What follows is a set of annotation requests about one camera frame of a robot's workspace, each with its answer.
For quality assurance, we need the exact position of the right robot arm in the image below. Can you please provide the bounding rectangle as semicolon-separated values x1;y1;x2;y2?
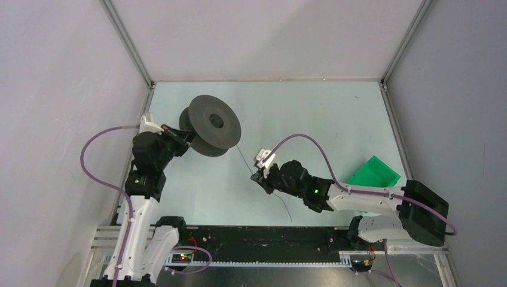
251;160;449;250

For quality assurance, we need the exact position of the thin black wire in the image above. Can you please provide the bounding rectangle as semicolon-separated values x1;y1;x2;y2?
235;144;293;223

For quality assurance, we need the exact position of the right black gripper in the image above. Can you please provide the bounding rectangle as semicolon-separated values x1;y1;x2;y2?
252;163;304;199

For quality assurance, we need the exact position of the green plastic tray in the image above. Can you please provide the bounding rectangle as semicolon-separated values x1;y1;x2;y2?
346;155;401;188

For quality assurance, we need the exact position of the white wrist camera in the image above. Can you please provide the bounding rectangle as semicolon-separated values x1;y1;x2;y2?
255;148;276;178
138;112;164;134

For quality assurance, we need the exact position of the dark grey cable spool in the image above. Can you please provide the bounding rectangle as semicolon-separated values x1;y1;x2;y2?
179;94;242;157

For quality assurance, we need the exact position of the aluminium frame rail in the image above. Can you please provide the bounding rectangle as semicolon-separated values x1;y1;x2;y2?
99;0;154;89

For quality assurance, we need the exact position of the white slotted cable duct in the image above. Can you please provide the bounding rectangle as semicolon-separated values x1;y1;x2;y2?
163;253;352;268

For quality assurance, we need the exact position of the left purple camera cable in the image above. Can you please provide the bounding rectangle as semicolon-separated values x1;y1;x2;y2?
80;125;140;287

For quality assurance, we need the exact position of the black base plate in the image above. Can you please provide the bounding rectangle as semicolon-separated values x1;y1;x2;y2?
180;225;369;262

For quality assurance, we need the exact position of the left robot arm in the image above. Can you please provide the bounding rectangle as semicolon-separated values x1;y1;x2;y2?
88;124;196;286

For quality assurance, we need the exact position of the right controller board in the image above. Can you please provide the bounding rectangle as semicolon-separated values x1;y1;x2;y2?
350;259;374;274

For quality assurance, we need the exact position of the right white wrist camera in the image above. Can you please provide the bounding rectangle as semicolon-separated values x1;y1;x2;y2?
255;148;276;178

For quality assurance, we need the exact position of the left controller board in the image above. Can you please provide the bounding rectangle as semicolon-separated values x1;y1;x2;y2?
170;253;193;264

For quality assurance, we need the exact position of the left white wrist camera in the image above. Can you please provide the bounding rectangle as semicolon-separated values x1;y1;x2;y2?
138;112;164;134

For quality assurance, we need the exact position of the controller board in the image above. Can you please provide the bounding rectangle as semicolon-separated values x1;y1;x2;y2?
170;253;193;264
350;259;374;274

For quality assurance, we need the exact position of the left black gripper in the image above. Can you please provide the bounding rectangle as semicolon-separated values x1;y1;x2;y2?
154;124;197;170

